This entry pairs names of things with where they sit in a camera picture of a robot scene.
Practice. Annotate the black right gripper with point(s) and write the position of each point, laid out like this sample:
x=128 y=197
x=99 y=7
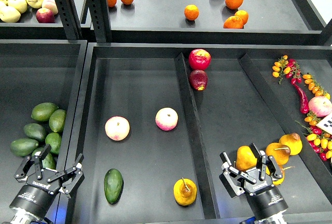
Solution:
x=263 y=197

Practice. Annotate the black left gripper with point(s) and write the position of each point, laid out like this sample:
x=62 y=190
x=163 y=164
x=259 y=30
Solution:
x=40 y=189

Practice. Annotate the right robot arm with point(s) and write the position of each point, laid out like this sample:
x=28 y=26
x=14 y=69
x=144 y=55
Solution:
x=256 y=183

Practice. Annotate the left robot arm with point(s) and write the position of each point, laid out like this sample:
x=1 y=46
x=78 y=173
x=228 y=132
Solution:
x=41 y=186

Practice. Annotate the green avocado top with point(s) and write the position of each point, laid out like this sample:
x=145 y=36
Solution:
x=43 y=111

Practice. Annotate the pale pear front left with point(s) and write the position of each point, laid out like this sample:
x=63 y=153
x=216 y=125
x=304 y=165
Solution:
x=9 y=14

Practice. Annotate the mixed cherry tomatoes bottom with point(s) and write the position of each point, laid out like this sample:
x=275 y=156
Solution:
x=318 y=139

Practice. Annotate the pink apple left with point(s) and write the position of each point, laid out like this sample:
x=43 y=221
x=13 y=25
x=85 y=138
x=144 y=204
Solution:
x=117 y=128

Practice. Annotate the pink apple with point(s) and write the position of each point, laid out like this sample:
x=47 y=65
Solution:
x=117 y=128
x=166 y=119

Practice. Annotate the red chili pepper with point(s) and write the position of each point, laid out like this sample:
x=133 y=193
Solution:
x=304 y=104

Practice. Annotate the white checker marker card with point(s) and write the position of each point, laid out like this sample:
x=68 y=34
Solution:
x=326 y=124

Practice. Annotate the pink peach right bin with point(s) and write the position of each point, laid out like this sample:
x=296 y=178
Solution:
x=320 y=106

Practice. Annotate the pink apple right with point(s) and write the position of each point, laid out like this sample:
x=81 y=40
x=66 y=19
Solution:
x=166 y=119

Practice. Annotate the black left tray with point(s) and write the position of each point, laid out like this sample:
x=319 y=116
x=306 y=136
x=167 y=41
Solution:
x=33 y=72

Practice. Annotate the dark red apple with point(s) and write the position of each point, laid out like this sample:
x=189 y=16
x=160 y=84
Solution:
x=198 y=79

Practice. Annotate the orange cherry tomato vine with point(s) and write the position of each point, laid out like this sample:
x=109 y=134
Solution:
x=315 y=87

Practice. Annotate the orange cherry tomato bunch top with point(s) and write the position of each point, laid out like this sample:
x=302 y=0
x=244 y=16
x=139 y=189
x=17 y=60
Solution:
x=281 y=69

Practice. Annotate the red cherry tomato bunch top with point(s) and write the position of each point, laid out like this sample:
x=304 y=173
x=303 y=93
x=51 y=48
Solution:
x=293 y=72

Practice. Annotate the black main divided tray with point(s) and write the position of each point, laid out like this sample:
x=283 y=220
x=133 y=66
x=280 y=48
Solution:
x=242 y=104

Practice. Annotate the bright red apple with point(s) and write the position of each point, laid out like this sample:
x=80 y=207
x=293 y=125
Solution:
x=199 y=59

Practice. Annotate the black upper left shelf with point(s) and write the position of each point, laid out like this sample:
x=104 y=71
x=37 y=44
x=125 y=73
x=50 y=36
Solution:
x=29 y=28

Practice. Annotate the orange front right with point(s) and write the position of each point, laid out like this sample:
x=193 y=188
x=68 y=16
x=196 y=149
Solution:
x=233 y=22

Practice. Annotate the orange small right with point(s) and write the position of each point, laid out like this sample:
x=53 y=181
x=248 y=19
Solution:
x=243 y=15

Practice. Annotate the red apple upper shelf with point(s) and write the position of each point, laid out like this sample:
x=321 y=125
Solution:
x=45 y=15

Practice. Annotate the pale peach upper shelf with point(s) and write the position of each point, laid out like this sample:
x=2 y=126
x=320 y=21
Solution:
x=51 y=5

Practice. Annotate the pale apple middle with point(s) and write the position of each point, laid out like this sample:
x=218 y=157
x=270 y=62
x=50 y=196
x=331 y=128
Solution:
x=19 y=5

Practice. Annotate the black perforated post left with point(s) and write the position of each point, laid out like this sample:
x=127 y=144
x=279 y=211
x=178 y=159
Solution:
x=69 y=18

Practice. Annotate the black perforated post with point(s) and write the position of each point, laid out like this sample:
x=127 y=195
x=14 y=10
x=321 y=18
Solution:
x=69 y=18
x=100 y=20

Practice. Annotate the black perforated post right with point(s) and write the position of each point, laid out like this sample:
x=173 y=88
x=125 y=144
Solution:
x=100 y=20

